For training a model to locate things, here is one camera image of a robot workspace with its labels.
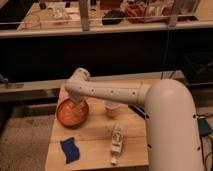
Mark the white cup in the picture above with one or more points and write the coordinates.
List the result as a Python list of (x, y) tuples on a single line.
[(111, 108)]

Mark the white plastic bottle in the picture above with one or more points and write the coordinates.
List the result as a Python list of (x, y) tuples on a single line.
[(116, 143)]

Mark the dark box on floor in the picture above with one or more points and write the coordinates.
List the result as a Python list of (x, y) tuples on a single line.
[(204, 127)]

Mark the black bag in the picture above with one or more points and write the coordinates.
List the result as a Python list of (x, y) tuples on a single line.
[(113, 17)]

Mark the grey metal post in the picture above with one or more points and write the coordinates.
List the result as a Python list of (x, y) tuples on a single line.
[(83, 8)]

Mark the orange ceramic bowl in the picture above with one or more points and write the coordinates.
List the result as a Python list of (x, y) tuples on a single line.
[(70, 115)]

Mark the red cloth pile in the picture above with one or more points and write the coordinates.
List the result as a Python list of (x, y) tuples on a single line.
[(135, 13)]

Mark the blue cloth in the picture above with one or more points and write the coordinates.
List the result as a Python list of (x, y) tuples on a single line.
[(71, 151)]

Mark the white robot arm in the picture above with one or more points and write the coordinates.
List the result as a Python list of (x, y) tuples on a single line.
[(173, 141)]

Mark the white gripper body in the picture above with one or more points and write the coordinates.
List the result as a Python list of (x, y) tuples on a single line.
[(77, 99)]

